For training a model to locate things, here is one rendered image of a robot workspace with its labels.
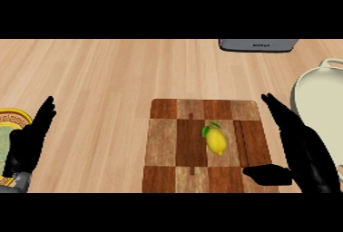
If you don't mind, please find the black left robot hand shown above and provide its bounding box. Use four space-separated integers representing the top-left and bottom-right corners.
1 95 58 179

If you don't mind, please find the yellow rimmed green plate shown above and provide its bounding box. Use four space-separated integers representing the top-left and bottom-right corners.
0 107 34 187

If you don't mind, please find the grey appliance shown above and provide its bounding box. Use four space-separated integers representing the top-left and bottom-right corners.
217 38 300 53

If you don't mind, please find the yellow lemon with green leaves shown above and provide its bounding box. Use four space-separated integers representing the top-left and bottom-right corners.
199 121 228 157

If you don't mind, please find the cream white pot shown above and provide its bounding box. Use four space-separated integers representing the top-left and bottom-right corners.
290 58 343 182

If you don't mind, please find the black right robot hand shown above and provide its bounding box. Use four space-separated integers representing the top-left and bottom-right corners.
241 92 343 194

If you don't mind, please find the checkered wooden cutting board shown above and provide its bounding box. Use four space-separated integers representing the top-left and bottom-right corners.
140 98 279 194

